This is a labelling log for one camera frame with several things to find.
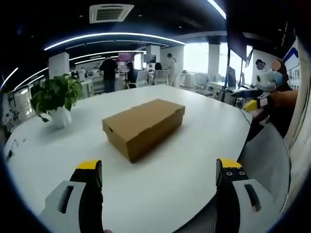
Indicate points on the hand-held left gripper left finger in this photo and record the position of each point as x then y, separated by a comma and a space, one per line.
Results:
90, 206

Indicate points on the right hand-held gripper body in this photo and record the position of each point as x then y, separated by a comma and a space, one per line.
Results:
267, 81

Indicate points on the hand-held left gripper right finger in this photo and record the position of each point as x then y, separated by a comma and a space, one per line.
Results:
227, 206

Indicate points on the brown cardboard shoe box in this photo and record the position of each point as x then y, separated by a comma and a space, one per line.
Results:
145, 116

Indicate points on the blue face mask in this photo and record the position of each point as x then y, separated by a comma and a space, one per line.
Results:
280, 78

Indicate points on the black desk monitor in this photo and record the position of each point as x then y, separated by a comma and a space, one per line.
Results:
231, 77

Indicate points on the white office chair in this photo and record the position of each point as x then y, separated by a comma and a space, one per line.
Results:
161, 76
202, 83
141, 77

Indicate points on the large dark display panel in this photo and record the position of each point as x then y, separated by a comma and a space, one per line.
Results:
236, 41

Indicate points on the grey mesh office chair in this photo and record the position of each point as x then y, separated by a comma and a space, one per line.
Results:
264, 155

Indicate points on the white plant pot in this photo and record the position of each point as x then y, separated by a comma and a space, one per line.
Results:
60, 119

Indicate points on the green potted plant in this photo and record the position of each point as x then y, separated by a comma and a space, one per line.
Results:
58, 92

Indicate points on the long ceiling light strip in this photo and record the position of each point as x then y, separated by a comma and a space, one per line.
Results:
114, 36

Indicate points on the ceiling air conditioner unit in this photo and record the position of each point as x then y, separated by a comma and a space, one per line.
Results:
110, 12

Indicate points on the white and blue wall board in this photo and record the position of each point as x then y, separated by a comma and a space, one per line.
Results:
295, 63

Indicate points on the dark wall screen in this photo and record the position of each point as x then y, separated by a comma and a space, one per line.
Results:
149, 58

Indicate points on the purple wall screen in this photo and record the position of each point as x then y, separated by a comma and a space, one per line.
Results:
126, 57

